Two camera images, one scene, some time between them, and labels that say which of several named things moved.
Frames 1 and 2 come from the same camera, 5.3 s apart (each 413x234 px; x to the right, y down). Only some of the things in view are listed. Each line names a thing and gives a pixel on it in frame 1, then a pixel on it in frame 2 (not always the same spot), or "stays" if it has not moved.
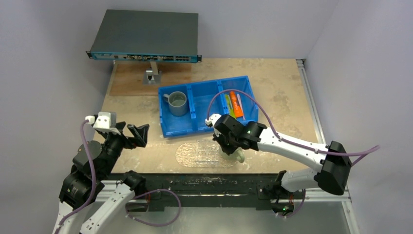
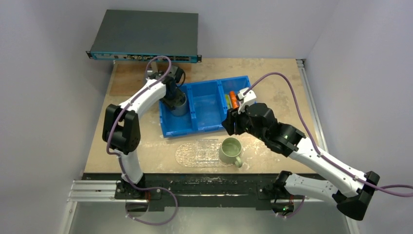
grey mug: x=178 y=104 stays
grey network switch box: x=147 y=36 stays
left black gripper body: x=114 y=143 to x=173 y=99
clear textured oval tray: x=202 y=155 stays
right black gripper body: x=226 y=142 to x=231 y=121
